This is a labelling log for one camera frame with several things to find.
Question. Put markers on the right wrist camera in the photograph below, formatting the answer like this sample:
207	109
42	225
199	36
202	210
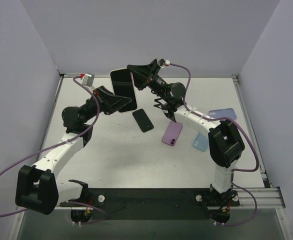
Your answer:
163	63

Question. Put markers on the aluminium front rail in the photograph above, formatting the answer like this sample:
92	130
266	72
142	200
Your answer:
248	198

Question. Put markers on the lavender phone case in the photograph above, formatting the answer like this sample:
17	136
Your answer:
223	113

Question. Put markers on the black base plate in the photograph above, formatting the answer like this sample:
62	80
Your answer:
151	212

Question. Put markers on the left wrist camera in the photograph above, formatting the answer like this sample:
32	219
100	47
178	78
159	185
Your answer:
87	79

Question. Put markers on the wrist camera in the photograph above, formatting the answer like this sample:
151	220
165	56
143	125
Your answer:
163	63
87	79

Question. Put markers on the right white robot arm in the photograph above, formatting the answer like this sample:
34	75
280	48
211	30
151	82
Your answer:
224	140

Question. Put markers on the black phone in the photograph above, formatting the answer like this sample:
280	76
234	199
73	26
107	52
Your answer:
142	120

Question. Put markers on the purple phone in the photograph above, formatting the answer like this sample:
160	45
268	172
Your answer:
172	133

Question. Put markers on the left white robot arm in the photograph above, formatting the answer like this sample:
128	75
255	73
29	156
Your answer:
37	188

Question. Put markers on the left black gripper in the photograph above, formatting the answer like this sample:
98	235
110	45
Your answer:
100	97

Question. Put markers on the light blue phone case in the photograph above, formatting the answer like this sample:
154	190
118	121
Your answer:
201	142

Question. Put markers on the aluminium table edge frame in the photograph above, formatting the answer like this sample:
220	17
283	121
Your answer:
151	76

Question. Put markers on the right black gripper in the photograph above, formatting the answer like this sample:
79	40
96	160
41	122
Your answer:
151	72

